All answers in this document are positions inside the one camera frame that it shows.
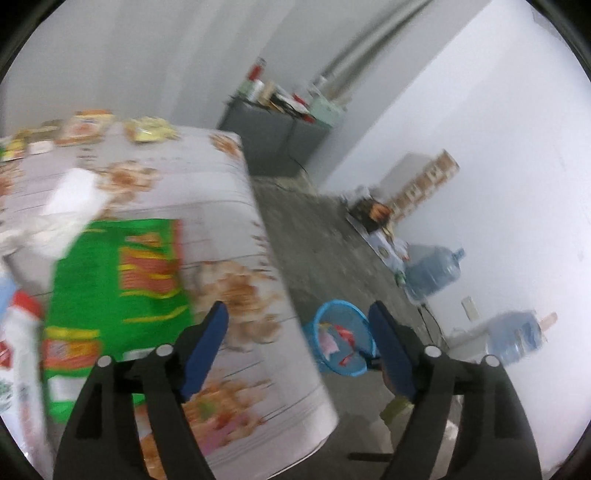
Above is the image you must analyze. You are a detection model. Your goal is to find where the large white milk bottle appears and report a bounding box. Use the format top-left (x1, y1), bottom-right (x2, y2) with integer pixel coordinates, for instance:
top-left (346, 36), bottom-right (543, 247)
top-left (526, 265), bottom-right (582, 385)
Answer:
top-left (0, 265), bottom-right (54, 476)

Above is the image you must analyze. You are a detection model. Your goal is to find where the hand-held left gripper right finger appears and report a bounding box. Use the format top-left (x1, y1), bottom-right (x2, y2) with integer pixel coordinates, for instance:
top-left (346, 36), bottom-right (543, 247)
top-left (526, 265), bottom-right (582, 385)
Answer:
top-left (368, 300), bottom-right (544, 480)

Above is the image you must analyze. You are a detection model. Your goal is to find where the floral plaid tablecloth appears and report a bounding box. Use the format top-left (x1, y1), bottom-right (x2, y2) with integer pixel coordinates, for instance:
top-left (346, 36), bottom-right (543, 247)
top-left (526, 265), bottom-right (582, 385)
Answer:
top-left (0, 121), bottom-right (341, 480)

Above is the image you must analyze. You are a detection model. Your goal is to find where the blue plastic basket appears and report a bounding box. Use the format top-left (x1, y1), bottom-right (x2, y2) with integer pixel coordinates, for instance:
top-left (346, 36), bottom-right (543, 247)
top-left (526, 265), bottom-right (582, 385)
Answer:
top-left (302, 299), bottom-right (380, 378)

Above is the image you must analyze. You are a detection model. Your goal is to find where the dark grey cabinet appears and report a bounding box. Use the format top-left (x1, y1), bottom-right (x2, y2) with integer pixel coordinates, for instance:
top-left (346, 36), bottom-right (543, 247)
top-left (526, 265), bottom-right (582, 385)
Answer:
top-left (218, 98), bottom-right (332, 179)

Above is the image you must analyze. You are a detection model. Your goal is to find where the white crumpled tissue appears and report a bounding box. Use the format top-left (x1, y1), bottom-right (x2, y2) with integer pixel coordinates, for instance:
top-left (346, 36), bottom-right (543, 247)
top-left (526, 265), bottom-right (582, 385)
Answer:
top-left (0, 167), bottom-right (110, 260)

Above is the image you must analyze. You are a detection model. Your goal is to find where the orange snack packet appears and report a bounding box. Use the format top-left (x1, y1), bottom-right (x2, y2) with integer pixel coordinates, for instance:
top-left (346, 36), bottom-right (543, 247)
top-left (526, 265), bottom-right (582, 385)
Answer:
top-left (56, 109), bottom-right (115, 147)

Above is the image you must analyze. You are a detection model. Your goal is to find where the light green box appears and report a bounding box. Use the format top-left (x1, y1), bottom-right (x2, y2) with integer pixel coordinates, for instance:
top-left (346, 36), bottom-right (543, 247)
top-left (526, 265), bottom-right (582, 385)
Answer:
top-left (308, 93), bottom-right (348, 124)

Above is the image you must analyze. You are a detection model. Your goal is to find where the pink wrapper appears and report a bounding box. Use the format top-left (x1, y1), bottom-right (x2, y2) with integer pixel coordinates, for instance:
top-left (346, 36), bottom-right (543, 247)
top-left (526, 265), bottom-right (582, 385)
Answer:
top-left (320, 329), bottom-right (341, 357)

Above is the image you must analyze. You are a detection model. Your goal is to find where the green snack bag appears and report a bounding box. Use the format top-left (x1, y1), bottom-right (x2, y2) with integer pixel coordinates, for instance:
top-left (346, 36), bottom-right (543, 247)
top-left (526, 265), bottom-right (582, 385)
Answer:
top-left (41, 218), bottom-right (195, 424)

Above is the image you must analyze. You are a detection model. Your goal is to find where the wood pattern board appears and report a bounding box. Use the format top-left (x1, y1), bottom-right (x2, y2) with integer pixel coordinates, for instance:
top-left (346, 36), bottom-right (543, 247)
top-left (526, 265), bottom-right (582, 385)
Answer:
top-left (389, 149), bottom-right (461, 223)

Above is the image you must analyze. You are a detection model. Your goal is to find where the small yellow packet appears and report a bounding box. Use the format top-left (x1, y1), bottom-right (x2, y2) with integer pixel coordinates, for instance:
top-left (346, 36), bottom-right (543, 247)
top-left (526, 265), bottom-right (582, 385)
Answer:
top-left (0, 137), bottom-right (27, 163)

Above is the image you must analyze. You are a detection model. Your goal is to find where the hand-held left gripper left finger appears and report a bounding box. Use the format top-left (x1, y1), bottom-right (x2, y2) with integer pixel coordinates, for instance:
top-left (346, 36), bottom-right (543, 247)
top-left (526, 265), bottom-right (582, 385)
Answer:
top-left (53, 301), bottom-right (230, 480)

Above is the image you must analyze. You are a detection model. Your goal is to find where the printed floor mat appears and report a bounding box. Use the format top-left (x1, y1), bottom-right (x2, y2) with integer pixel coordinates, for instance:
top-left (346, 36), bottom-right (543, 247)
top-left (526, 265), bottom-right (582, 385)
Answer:
top-left (346, 217), bottom-right (409, 275)

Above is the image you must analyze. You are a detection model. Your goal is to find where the red plastic wrapper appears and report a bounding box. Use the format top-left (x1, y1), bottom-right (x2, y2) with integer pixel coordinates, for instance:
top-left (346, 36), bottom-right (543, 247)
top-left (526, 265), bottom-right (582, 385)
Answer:
top-left (331, 323), bottom-right (361, 367)

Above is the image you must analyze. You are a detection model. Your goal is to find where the yellow snack packet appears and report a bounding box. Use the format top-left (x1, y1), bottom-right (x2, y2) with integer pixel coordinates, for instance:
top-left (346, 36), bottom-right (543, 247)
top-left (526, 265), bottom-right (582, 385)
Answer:
top-left (124, 117), bottom-right (180, 144)

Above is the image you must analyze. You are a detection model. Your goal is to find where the blue water jug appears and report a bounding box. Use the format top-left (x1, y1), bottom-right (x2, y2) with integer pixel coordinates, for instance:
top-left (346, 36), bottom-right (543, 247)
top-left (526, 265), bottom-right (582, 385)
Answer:
top-left (403, 244), bottom-right (466, 302)
top-left (486, 311), bottom-right (558, 367)

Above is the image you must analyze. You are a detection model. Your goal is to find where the dark snack bag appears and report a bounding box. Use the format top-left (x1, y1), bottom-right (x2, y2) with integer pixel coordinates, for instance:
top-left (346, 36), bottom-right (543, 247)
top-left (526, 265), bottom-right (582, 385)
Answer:
top-left (350, 195), bottom-right (394, 235)

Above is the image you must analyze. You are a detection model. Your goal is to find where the grey curtain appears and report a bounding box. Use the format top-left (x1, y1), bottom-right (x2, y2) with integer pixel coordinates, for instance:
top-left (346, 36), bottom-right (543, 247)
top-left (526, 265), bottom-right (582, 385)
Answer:
top-left (0, 0), bottom-right (492, 139)

